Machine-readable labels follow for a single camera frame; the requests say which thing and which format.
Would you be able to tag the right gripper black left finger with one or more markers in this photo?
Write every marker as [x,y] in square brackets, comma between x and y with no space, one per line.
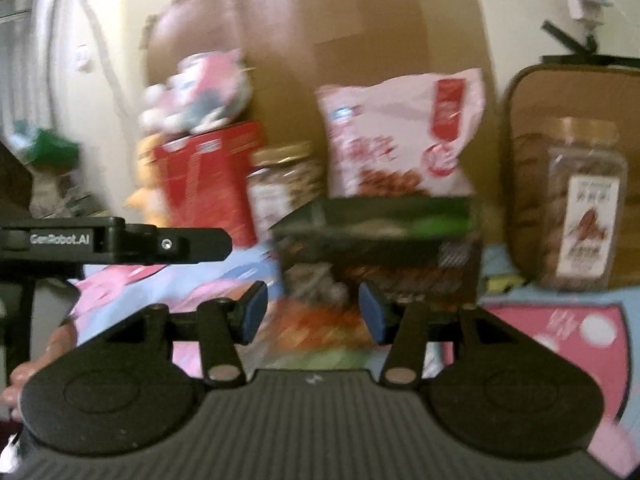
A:
[219,326]

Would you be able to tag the person's left hand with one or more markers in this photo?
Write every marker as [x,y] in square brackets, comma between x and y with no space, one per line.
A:
[62,340]

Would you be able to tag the large brown cardboard box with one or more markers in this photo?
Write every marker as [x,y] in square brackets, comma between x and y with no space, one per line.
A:
[295,47]

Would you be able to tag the dark green sheep box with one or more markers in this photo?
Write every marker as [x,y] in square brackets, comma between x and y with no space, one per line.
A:
[411,248]

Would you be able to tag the brown padded case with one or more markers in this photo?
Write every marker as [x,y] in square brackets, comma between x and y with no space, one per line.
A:
[566,91]

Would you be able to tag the nut jar gold lid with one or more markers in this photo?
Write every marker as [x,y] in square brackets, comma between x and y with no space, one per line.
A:
[284,177]

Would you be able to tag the green bag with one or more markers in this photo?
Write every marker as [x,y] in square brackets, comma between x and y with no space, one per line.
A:
[43,149]

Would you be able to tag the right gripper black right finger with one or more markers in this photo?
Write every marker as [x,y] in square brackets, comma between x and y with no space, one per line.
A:
[407,329]

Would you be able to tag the red gift box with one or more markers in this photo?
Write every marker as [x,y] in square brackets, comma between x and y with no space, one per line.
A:
[203,179]

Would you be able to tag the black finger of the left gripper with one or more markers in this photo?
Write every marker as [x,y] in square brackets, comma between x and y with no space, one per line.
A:
[152,245]

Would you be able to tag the red orange snack packet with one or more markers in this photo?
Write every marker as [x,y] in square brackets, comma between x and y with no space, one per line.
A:
[295,326]

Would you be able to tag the cartoon pig bedsheet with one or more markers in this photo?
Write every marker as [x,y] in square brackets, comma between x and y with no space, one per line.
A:
[598,332]

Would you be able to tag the walnut jar gold lid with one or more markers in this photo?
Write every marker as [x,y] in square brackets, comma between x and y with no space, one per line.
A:
[568,188]

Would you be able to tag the yellow plush toy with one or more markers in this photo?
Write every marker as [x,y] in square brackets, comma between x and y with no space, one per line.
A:
[149,198]

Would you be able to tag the pink white snack bag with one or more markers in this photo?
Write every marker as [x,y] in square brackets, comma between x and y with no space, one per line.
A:
[403,136]

